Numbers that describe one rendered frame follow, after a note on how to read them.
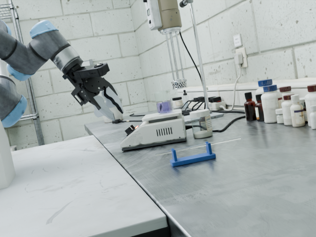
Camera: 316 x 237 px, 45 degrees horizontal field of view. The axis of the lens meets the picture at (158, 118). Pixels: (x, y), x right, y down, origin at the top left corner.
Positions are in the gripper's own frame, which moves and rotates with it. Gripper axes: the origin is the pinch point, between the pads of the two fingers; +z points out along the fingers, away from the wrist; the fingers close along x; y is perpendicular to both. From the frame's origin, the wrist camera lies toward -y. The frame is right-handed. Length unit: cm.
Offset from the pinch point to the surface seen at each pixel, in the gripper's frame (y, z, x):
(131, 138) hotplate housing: -1.2, 8.9, 3.3
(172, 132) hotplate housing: -9.3, 15.0, -3.5
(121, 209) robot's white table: -37, 14, 42
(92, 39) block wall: 167, -74, -169
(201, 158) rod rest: -30.6, 20.9, 15.0
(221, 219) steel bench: -53, 22, 41
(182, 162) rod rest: -28.4, 18.8, 17.9
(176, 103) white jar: 69, 15, -95
